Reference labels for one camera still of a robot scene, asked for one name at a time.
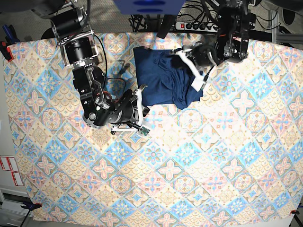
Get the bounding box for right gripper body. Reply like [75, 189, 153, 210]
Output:
[111, 89, 137, 126]

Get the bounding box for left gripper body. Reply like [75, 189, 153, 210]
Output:
[187, 44, 220, 69]

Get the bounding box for blue long-sleeve T-shirt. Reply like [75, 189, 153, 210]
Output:
[133, 46, 203, 110]

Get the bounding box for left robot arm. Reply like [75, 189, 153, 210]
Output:
[171, 0, 251, 87]

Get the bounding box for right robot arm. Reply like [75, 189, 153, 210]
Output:
[32, 0, 151, 137]

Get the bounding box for white power strip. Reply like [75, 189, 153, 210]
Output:
[175, 22, 218, 33]

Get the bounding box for patterned tile tablecloth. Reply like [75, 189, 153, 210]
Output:
[3, 39, 303, 227]

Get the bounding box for black round base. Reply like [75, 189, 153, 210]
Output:
[41, 28, 55, 40]

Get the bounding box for red white label stickers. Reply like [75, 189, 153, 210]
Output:
[0, 156, 24, 187]

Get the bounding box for blue clamp lower left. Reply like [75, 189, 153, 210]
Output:
[20, 201, 42, 211]

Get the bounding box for blue clamp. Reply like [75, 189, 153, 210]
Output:
[20, 201, 42, 211]
[2, 25, 20, 45]

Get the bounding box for red black clamp left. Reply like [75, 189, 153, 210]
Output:
[0, 41, 14, 62]

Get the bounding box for blue clamp upper left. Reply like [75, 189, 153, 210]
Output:
[2, 25, 20, 45]

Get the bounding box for orange clamp lower right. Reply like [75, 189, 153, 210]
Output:
[290, 210, 300, 215]

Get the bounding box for dark red black post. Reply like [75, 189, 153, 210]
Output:
[156, 15, 177, 39]

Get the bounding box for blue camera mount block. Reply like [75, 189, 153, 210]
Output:
[114, 0, 185, 15]

